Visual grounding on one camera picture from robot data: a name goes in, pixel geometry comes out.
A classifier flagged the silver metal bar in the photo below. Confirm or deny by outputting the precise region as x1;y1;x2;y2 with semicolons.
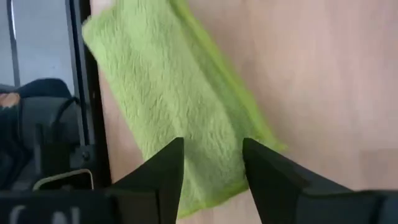
32;169;95;191

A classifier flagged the green microfiber towel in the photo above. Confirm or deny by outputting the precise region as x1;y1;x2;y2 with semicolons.
81;0;289;218

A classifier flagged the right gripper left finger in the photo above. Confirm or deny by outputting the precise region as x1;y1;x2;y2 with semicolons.
113;136;185;224

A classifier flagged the black aluminium table frame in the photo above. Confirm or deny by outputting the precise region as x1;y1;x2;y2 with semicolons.
65;0;113;190

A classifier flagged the dark office chair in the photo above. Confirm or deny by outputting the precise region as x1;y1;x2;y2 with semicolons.
0;77;94;190

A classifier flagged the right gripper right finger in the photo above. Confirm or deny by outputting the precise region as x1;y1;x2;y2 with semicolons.
242;138;354;224

